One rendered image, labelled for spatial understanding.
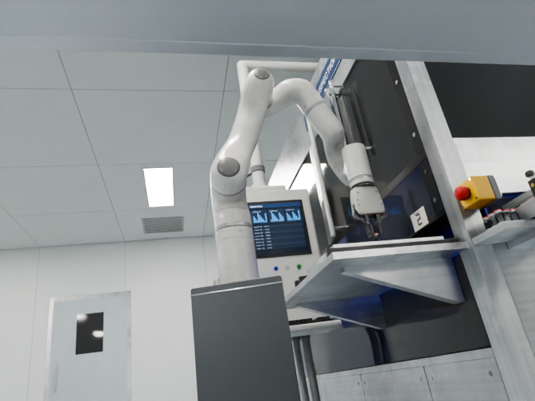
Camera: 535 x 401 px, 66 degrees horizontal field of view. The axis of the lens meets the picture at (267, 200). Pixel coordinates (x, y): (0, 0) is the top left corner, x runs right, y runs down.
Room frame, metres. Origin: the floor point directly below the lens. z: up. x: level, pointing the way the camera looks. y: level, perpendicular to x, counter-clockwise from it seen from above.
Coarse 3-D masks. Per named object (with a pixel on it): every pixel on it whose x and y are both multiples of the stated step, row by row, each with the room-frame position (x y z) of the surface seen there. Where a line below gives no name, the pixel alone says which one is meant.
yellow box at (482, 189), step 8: (472, 176) 1.03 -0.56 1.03; (480, 176) 1.04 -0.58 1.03; (488, 176) 1.05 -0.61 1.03; (464, 184) 1.06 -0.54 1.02; (472, 184) 1.04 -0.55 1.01; (480, 184) 1.04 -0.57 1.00; (488, 184) 1.04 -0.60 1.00; (496, 184) 1.05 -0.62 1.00; (472, 192) 1.05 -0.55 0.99; (480, 192) 1.03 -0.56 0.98; (488, 192) 1.04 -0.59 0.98; (496, 192) 1.05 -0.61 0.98; (464, 200) 1.08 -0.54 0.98; (472, 200) 1.06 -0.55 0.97; (480, 200) 1.04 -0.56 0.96; (488, 200) 1.05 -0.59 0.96; (496, 200) 1.06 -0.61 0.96; (464, 208) 1.10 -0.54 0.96; (472, 208) 1.10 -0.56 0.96; (480, 208) 1.11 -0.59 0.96
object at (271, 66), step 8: (248, 64) 2.10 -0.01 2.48; (256, 64) 2.11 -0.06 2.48; (264, 64) 2.12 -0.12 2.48; (272, 64) 2.13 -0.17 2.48; (280, 64) 2.15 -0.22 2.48; (288, 64) 2.16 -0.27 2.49; (296, 64) 2.17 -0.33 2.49; (304, 64) 2.19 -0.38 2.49; (312, 64) 2.20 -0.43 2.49; (288, 72) 2.22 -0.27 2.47; (296, 72) 2.22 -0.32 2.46; (304, 72) 2.23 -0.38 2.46; (312, 72) 2.25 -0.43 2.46
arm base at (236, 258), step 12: (228, 228) 1.17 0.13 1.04; (240, 228) 1.18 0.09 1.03; (216, 240) 1.21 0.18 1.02; (228, 240) 1.18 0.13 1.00; (240, 240) 1.18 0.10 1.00; (252, 240) 1.21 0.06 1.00; (228, 252) 1.18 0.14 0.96; (240, 252) 1.18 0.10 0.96; (252, 252) 1.20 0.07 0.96; (228, 264) 1.18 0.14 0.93; (240, 264) 1.18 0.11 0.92; (252, 264) 1.20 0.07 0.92; (228, 276) 1.18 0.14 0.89; (240, 276) 1.18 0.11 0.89; (252, 276) 1.19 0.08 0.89
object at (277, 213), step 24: (264, 192) 2.03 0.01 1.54; (288, 192) 2.06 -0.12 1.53; (264, 216) 2.02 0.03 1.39; (288, 216) 2.05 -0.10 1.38; (312, 216) 2.09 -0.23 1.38; (264, 240) 2.02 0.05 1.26; (288, 240) 2.05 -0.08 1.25; (312, 240) 2.08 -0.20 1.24; (264, 264) 2.02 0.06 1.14; (288, 264) 2.05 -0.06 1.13; (312, 264) 2.07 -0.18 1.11; (288, 288) 2.04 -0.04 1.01; (288, 312) 2.04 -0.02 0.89; (312, 312) 2.06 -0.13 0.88
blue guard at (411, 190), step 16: (416, 176) 1.26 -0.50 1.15; (400, 192) 1.37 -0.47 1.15; (416, 192) 1.28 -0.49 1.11; (400, 208) 1.40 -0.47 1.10; (416, 208) 1.31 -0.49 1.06; (432, 208) 1.23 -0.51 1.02; (384, 224) 1.53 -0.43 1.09; (400, 224) 1.42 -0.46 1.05; (352, 240) 1.83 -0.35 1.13; (368, 240) 1.68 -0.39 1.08; (384, 240) 1.56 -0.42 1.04
